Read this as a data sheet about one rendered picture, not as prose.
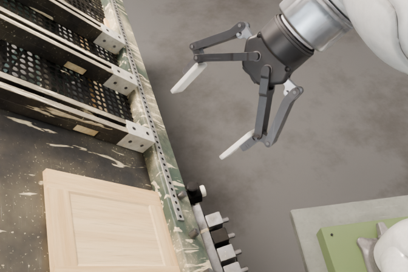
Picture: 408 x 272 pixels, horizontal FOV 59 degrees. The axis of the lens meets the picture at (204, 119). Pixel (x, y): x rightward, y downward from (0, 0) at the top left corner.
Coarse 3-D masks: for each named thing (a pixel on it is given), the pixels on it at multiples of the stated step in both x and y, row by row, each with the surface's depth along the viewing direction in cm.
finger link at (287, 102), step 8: (296, 88) 50; (288, 96) 50; (296, 96) 50; (280, 104) 51; (288, 104) 51; (280, 112) 51; (288, 112) 53; (280, 120) 52; (272, 128) 53; (280, 128) 53; (272, 136) 53; (272, 144) 53
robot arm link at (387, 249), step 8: (400, 224) 101; (392, 232) 102; (400, 232) 98; (384, 240) 105; (392, 240) 100; (400, 240) 97; (376, 248) 110; (384, 248) 104; (392, 248) 99; (400, 248) 97; (376, 256) 110; (384, 256) 102; (392, 256) 98; (400, 256) 96; (376, 264) 110; (384, 264) 102; (392, 264) 98; (400, 264) 96
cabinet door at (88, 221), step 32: (64, 192) 92; (96, 192) 101; (128, 192) 111; (64, 224) 87; (96, 224) 94; (128, 224) 103; (160, 224) 113; (64, 256) 81; (96, 256) 88; (128, 256) 96; (160, 256) 105
